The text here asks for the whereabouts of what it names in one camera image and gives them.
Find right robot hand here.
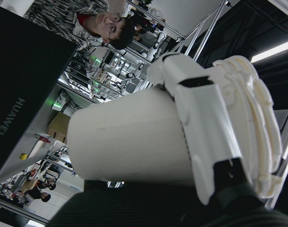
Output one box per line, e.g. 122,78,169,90
48,53,288,227

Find white paper cup rim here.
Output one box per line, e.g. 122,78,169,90
67,55,284,199

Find ceiling light bar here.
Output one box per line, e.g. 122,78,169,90
251,45,288,63

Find white board panel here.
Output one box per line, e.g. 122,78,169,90
155,0,227,40

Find person in patterned jacket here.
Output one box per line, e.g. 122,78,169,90
24,0,136,52

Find cardboard box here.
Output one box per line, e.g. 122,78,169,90
47,112,71,144

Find person in black clothes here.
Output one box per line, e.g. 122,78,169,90
27,187,52,203

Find black Huawei monitor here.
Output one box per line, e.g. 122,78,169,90
0,4,78,183

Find aluminium frame poles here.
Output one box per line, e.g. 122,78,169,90
174,0,232,62

